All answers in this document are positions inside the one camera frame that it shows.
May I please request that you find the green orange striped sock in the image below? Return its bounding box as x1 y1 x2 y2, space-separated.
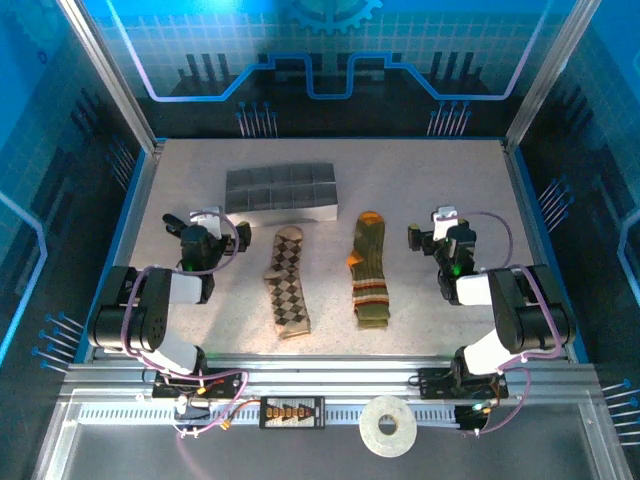
347 211 391 331

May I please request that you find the beige brown argyle sock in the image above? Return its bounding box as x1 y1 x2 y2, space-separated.
263 225 314 340

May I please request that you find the white tape roll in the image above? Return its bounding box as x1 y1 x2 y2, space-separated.
358 394 419 459

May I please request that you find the grey divided organizer box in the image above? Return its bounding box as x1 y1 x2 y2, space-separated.
224 162 340 229

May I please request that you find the black white connector block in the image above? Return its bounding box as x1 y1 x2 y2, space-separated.
173 399 211 422

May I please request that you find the black controller board with LED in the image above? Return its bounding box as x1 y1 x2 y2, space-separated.
457 403 489 432

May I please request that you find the black power distribution board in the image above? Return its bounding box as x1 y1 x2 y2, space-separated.
258 396 326 430

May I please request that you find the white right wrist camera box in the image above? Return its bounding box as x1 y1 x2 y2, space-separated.
432 205 459 241

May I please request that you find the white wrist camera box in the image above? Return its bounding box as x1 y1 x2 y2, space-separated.
188 205 225 237
432 205 459 241

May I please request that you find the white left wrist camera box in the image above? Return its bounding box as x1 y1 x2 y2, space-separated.
188 205 225 237

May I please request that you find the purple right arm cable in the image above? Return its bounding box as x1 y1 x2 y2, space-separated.
433 211 560 440

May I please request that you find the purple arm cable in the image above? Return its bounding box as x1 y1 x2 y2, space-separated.
121 210 250 440
433 211 560 440

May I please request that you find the aluminium table side rail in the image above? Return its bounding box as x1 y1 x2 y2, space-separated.
82 139 166 361
502 141 572 360

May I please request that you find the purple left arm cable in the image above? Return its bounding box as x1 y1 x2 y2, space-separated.
121 210 250 440

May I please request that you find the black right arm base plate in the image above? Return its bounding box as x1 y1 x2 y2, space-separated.
417 367 510 400

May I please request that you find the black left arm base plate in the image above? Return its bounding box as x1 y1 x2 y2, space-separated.
152 367 245 400

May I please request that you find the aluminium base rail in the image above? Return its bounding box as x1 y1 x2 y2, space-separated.
62 352 601 399

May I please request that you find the slotted grey cable duct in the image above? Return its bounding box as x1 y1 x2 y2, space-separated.
74 402 464 427

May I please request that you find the aluminium frame post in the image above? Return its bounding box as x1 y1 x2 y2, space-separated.
57 0 166 154
503 0 601 152

